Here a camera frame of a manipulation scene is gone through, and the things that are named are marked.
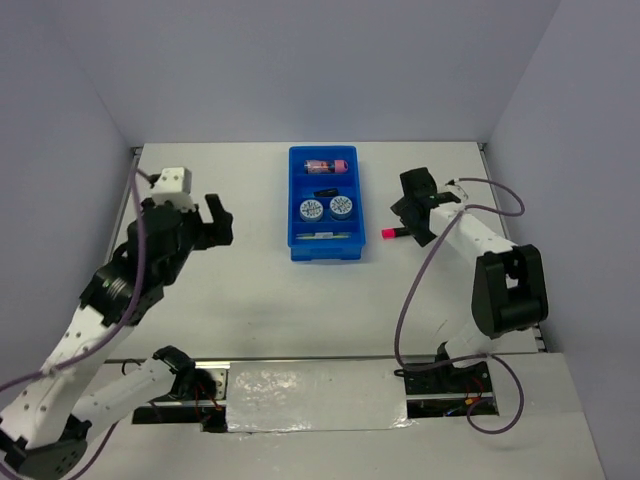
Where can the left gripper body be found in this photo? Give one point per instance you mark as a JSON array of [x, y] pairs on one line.
[[193, 238]]

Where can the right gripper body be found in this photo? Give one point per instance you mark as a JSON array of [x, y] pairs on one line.
[[416, 229]]

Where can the pink highlighter marker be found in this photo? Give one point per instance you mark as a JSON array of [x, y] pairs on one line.
[[392, 233]]

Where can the blue patterned jar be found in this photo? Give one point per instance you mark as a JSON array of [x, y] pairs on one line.
[[311, 211], [341, 208]]

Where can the blue highlighter marker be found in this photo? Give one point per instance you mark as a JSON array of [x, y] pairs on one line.
[[326, 193]]

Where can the yellow thin pen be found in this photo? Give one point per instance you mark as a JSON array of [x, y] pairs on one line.
[[337, 236]]

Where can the pink lidded jar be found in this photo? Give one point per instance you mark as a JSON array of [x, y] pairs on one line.
[[338, 166]]

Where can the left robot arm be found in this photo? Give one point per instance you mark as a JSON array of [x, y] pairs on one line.
[[47, 429]]

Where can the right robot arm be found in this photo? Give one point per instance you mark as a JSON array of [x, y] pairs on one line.
[[508, 292]]

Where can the blue compartment tray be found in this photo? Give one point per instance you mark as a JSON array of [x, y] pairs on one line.
[[301, 186]]

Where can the white foil panel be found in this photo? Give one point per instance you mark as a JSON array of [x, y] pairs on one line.
[[315, 396]]

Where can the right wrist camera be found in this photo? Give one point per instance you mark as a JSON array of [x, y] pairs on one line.
[[456, 190]]

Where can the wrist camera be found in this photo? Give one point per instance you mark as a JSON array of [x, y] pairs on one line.
[[456, 190], [173, 186]]

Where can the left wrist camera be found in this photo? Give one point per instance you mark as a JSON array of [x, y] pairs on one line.
[[173, 186]]

